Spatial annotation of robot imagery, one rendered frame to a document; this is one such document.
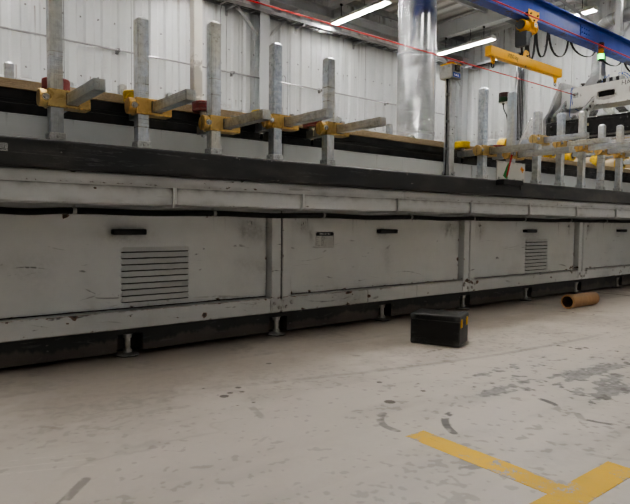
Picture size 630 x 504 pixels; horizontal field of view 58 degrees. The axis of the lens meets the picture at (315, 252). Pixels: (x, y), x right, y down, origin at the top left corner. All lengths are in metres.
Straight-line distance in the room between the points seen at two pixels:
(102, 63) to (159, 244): 7.62
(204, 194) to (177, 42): 8.35
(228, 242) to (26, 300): 0.75
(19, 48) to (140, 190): 7.56
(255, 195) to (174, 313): 0.52
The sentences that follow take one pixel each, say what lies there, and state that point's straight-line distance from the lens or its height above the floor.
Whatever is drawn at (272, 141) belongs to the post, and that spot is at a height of 0.77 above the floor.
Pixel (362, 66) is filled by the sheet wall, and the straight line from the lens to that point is 12.53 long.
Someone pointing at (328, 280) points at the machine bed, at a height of 0.22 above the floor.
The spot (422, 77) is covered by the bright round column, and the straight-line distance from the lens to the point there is 7.41.
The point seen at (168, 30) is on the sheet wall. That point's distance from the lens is 10.19.
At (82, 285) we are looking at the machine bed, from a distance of 2.06.
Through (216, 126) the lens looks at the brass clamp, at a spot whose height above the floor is 0.79.
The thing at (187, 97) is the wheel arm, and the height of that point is 0.82.
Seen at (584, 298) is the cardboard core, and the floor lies 0.05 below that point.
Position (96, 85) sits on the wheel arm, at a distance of 1.58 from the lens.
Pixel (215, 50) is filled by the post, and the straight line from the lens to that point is 2.03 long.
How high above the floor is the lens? 0.48
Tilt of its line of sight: 3 degrees down
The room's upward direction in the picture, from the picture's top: 1 degrees clockwise
